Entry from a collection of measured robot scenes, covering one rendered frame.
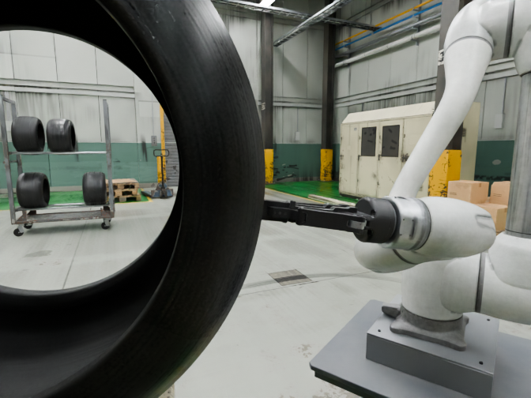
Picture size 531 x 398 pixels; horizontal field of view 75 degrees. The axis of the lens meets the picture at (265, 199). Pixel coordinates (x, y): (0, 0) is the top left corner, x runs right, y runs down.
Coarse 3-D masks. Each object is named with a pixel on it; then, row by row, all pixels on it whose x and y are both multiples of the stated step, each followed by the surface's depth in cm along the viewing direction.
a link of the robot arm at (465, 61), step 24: (456, 48) 78; (480, 48) 76; (456, 72) 76; (480, 72) 75; (456, 96) 73; (432, 120) 76; (456, 120) 73; (432, 144) 75; (408, 168) 77; (408, 192) 76; (360, 264) 77; (384, 264) 69; (408, 264) 66
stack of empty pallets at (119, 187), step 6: (114, 186) 847; (120, 186) 793; (126, 186) 845; (132, 186) 847; (138, 186) 809; (108, 192) 856; (114, 192) 856; (120, 192) 792; (126, 192) 857; (132, 192) 800; (120, 198) 793; (138, 198) 812
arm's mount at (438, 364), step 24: (384, 336) 91; (408, 336) 91; (480, 336) 91; (384, 360) 91; (408, 360) 87; (432, 360) 84; (456, 360) 81; (480, 360) 81; (456, 384) 81; (480, 384) 78
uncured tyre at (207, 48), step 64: (0, 0) 48; (64, 0) 50; (128, 0) 27; (192, 0) 30; (128, 64) 54; (192, 64) 29; (192, 128) 30; (256, 128) 35; (192, 192) 30; (256, 192) 35; (192, 256) 31; (0, 320) 53; (64, 320) 56; (128, 320) 56; (192, 320) 32; (0, 384) 45; (64, 384) 31; (128, 384) 32
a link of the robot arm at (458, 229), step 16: (432, 208) 56; (448, 208) 56; (464, 208) 57; (480, 208) 59; (432, 224) 55; (448, 224) 55; (464, 224) 55; (480, 224) 57; (432, 240) 55; (448, 240) 55; (464, 240) 56; (480, 240) 57; (400, 256) 65; (416, 256) 61; (432, 256) 59; (448, 256) 58; (464, 256) 59
